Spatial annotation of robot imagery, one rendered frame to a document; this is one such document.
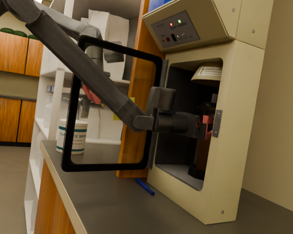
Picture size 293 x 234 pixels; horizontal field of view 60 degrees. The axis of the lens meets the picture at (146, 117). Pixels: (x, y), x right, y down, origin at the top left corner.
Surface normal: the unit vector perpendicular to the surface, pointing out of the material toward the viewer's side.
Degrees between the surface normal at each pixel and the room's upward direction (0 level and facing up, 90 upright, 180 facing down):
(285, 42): 90
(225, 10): 90
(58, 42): 92
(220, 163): 90
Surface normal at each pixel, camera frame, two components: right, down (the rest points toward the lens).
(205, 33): -0.72, 0.62
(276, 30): -0.87, -0.11
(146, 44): 0.47, 0.11
